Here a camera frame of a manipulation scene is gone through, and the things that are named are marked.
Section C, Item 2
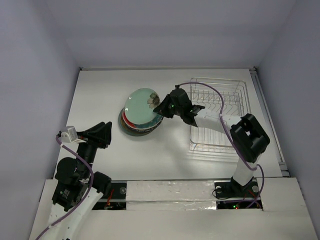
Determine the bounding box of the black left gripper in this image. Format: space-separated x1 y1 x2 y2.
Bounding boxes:
74 120 112 177

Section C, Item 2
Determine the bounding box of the red and teal plate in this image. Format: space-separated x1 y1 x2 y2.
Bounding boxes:
121 108 164 131

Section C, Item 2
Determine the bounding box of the blue white floral plate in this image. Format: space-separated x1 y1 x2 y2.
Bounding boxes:
120 117 162 135

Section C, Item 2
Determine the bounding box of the green floral plate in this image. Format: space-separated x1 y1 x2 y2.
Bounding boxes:
123 88 160 125

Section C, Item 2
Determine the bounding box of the light blue plate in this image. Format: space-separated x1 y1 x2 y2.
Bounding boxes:
117 109 156 138

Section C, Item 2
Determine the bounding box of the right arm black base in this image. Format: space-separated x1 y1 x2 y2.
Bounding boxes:
212 182 260 200

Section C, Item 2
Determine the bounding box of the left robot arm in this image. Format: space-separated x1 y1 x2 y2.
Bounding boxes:
37 121 112 240

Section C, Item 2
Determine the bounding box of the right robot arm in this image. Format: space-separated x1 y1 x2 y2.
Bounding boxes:
153 88 270 196

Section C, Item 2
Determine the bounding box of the white foam block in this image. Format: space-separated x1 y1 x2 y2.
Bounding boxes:
125 180 217 211

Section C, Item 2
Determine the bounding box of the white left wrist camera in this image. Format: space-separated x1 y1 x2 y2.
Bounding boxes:
57 126 85 144

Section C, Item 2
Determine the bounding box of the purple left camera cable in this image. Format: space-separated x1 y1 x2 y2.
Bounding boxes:
36 136 95 240

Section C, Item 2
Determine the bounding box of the metal wire dish rack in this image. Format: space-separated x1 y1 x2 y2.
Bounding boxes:
188 77 252 154

